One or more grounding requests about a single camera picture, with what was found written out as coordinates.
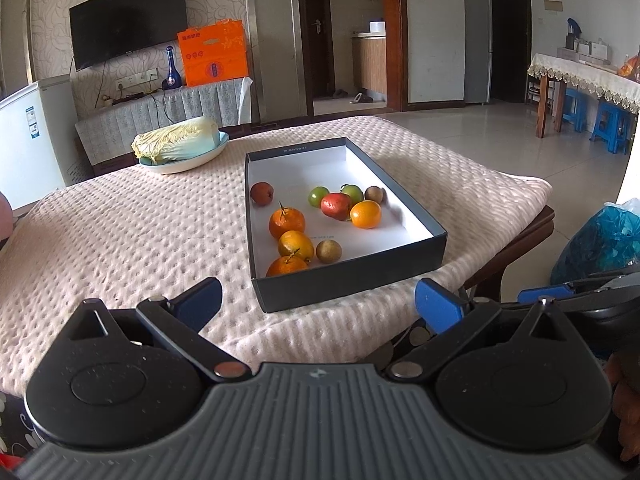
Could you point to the light blue plate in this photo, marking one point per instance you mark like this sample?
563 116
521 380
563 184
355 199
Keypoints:
180 166

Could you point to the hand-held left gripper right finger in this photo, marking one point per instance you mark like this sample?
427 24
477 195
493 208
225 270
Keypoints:
437 305

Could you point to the orange gift box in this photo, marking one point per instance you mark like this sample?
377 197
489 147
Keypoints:
212 55

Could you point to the grey slippers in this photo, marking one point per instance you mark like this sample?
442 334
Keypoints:
361 98

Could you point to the cloth-covered cabinet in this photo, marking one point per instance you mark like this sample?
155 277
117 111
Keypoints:
125 120

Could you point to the brown longan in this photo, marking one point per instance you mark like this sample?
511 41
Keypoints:
328 251
373 194

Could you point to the dark grey cardboard box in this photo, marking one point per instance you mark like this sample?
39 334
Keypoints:
350 270

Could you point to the blue glass bottle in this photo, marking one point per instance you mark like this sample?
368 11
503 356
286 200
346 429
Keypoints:
170 80

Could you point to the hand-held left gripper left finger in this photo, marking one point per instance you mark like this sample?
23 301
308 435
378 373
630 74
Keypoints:
200 301

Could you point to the dark red small apple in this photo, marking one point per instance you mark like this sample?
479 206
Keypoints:
261 193

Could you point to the table with lace cloth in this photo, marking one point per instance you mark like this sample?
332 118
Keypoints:
585 77

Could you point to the pink textured blanket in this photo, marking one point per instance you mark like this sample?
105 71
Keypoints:
125 240

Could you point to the black entrance door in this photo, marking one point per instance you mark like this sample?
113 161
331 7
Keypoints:
507 35

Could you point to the white chest freezer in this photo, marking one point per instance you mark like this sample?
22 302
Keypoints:
35 140

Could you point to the bright red small apple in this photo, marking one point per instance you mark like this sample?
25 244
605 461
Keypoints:
336 206

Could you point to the power strip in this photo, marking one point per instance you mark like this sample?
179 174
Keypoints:
125 98

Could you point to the person's right hand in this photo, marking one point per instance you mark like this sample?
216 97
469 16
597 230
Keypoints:
629 390

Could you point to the wooden kitchen counter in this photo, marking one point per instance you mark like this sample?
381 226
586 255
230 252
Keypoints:
369 65

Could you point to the orange plastic bag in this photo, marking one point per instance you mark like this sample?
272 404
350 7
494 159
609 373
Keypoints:
631 66

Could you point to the white wall socket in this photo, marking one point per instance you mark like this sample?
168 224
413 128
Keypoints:
135 79

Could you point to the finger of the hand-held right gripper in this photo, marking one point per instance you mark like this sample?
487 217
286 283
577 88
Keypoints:
542 293

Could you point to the black wall television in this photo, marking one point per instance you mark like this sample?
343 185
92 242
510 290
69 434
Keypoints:
125 20

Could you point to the orange tangerine with stem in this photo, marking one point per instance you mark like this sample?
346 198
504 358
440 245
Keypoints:
286 267
286 223

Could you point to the blue plastic bag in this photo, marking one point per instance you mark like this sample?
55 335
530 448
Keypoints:
600 240

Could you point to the silver refrigerator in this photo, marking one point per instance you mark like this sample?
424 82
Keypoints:
477 45

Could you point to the dark wooden door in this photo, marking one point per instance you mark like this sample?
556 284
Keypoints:
316 35

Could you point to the napa cabbage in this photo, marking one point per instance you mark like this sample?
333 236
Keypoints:
175 140

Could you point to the green tangerine with stem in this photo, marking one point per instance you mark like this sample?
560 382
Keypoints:
352 194

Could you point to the dark slippers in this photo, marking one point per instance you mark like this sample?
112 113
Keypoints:
340 93

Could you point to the white carton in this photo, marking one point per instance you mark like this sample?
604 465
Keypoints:
600 50

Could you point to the white pot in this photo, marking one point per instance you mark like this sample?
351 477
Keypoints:
377 27

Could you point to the blue plastic stool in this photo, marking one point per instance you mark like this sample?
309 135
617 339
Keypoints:
610 122
575 107

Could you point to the floral cloth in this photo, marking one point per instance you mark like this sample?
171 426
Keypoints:
15 425

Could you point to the smooth orange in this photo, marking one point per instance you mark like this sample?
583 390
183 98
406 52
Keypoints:
295 245
365 214

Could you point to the pink plush toy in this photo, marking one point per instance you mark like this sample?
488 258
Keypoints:
4 217

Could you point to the wooden table frame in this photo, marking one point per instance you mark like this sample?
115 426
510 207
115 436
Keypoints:
520 237

